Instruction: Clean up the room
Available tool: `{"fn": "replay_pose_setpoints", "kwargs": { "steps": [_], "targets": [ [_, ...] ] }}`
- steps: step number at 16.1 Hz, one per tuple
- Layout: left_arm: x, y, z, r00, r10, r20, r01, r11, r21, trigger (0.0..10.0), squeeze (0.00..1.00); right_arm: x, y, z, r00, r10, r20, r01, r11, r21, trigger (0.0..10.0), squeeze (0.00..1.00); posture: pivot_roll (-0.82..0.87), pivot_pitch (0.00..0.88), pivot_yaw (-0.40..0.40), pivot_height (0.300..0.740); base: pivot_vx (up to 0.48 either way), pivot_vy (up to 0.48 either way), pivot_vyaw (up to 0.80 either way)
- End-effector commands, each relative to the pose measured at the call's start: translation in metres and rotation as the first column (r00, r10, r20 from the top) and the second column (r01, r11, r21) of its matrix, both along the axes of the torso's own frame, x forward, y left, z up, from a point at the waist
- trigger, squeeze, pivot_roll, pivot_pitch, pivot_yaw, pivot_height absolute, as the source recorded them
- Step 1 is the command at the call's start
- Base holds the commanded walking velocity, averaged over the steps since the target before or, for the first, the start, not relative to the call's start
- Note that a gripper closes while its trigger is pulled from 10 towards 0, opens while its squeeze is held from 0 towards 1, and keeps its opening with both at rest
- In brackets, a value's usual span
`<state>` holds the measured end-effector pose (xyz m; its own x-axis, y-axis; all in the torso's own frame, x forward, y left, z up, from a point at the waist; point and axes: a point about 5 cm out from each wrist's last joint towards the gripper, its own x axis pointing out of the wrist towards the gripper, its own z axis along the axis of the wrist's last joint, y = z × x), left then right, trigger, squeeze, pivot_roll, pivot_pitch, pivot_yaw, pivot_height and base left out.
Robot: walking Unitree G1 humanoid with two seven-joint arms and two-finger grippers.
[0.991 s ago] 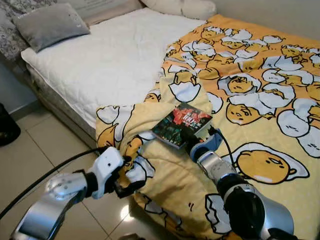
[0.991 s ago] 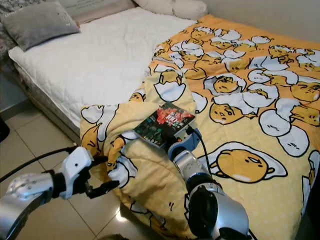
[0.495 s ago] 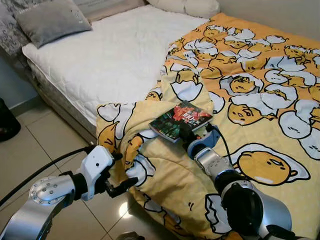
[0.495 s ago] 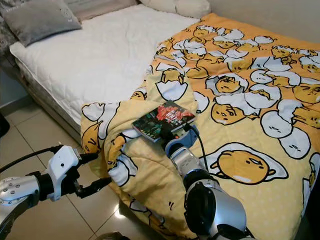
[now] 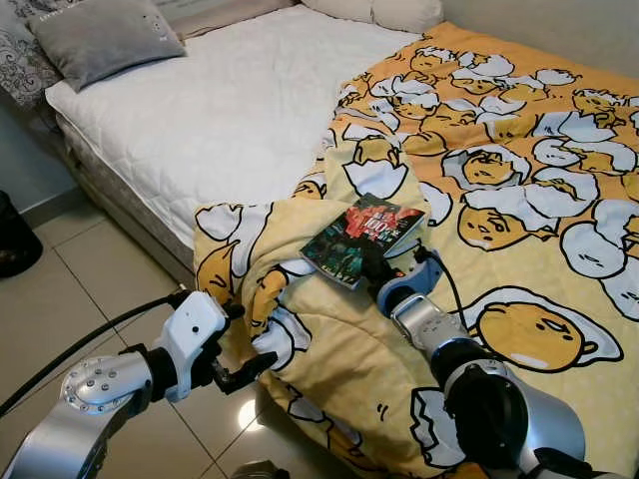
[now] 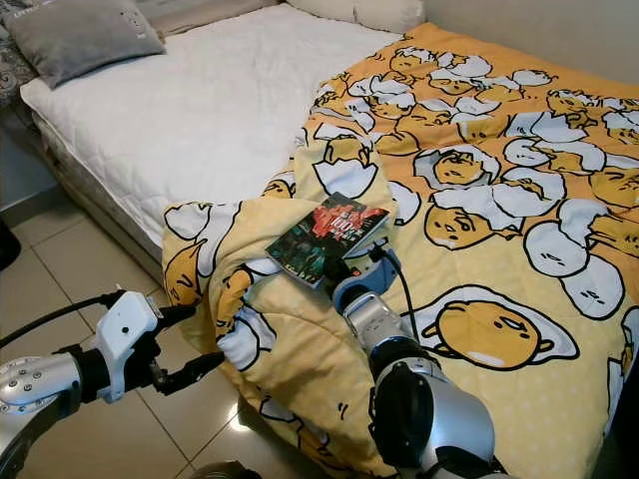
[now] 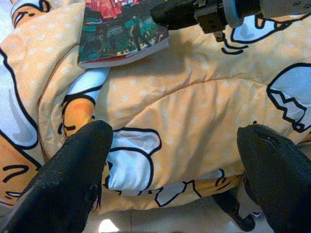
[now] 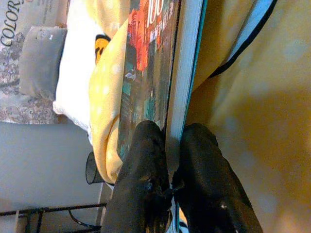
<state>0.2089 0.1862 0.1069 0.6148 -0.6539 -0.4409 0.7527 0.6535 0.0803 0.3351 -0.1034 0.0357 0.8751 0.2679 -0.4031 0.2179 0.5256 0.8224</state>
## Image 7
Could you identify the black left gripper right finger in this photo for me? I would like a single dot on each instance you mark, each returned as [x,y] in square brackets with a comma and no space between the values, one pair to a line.
[279,184]

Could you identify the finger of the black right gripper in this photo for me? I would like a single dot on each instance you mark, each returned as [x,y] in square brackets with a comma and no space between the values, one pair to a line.
[172,18]

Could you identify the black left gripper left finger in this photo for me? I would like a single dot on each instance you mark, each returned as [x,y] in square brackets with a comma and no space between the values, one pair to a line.
[63,184]

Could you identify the paperback book with colourful cover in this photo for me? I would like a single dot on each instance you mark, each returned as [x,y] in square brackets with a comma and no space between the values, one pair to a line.
[116,36]

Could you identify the yellow egg print duvet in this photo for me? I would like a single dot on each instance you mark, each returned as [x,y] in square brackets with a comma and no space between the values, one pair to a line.
[182,97]

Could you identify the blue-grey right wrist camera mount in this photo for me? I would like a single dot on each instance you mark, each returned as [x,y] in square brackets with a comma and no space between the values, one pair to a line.
[229,12]

